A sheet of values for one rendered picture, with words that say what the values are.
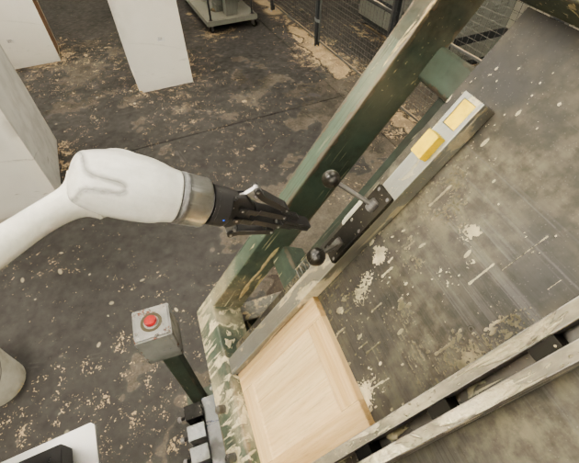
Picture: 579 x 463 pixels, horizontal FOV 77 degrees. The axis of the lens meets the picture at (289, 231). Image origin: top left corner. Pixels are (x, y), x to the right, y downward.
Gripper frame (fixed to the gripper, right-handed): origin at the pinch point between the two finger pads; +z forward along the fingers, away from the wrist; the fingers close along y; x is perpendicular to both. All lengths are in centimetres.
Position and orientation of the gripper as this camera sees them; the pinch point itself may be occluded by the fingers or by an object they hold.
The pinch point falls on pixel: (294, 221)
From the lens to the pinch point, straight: 77.1
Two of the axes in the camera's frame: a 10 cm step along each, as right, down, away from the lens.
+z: 7.9, 1.5, 6.0
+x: 3.3, 7.2, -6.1
